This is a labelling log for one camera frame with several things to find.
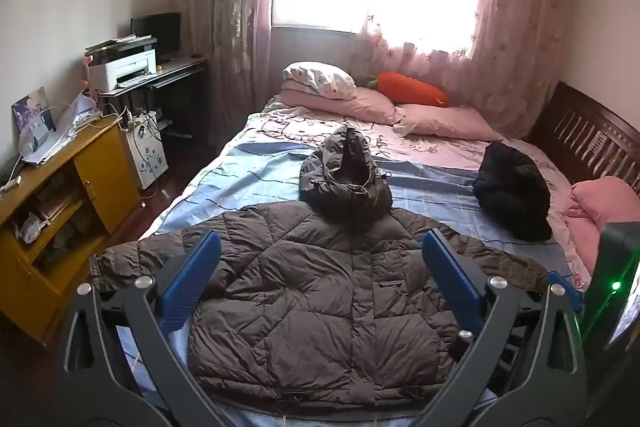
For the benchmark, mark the small pink pillow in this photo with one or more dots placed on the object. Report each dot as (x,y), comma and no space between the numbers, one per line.
(445,122)

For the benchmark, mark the orange carrot plush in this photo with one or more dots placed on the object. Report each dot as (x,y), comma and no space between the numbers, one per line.
(410,89)

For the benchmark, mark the dark brown detached hood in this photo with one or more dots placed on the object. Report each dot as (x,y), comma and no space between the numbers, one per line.
(345,177)

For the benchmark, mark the dark computer desk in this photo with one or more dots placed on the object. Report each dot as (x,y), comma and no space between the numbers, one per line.
(185,102)

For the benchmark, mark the dark wooden headboard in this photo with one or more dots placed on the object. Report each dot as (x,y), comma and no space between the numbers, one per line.
(580,132)

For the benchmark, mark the pile of papers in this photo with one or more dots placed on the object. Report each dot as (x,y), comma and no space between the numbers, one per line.
(65,127)

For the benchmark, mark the yellow wooden cabinet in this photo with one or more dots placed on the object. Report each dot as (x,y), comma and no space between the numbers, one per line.
(97,177)

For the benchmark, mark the white pillow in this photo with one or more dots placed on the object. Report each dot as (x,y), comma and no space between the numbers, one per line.
(317,77)

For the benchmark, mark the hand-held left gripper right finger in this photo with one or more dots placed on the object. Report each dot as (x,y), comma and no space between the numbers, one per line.
(450,279)

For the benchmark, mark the photo frame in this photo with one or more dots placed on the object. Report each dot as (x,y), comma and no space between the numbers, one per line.
(30,107)

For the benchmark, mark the black garment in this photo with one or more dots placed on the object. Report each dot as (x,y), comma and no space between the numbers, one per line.
(515,192)

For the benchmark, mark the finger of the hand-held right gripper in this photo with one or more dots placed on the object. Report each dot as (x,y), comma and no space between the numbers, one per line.
(574,297)

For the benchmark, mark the large pink pillow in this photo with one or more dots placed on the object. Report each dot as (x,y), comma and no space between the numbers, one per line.
(350,107)

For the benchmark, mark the pink plastic toy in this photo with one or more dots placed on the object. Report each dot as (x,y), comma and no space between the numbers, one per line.
(91,82)

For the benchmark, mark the black computer monitor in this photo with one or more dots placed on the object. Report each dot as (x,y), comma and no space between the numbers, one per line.
(157,32)

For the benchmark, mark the brown puffer jacket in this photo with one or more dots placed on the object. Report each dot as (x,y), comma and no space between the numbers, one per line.
(310,287)

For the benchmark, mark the white printer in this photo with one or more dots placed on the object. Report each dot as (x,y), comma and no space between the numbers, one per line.
(125,67)

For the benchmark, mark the pink quilt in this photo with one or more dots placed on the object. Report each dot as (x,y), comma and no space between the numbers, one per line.
(600,202)

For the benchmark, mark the white flower print computer tower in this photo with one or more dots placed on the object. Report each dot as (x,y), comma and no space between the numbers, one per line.
(147,157)

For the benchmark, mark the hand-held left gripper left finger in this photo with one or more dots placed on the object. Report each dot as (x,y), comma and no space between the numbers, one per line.
(192,277)

